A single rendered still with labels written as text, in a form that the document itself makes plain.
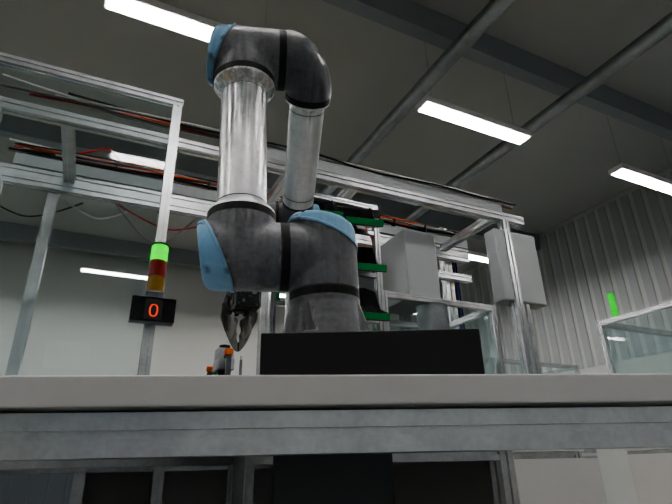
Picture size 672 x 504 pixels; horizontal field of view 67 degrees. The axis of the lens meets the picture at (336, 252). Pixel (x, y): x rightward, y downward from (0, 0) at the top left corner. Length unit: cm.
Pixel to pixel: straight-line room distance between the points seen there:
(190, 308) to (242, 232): 1174
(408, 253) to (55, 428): 225
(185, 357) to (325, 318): 1152
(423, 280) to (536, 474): 101
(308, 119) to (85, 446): 77
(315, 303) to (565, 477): 211
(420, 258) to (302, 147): 165
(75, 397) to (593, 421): 51
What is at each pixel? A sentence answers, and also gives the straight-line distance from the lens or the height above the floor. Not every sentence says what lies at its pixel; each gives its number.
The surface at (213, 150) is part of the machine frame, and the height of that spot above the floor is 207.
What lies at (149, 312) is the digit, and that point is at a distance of 153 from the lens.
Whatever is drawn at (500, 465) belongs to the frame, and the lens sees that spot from 152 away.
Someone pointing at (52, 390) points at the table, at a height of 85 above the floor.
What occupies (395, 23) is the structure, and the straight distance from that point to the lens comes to 610.
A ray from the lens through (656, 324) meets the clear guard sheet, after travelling 509.
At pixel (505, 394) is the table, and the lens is 55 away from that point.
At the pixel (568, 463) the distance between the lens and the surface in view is 277.
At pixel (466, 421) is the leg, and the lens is 56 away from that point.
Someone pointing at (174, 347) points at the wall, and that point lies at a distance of 1225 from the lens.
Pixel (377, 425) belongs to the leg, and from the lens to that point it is 53.
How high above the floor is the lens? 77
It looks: 23 degrees up
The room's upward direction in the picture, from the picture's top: 1 degrees counter-clockwise
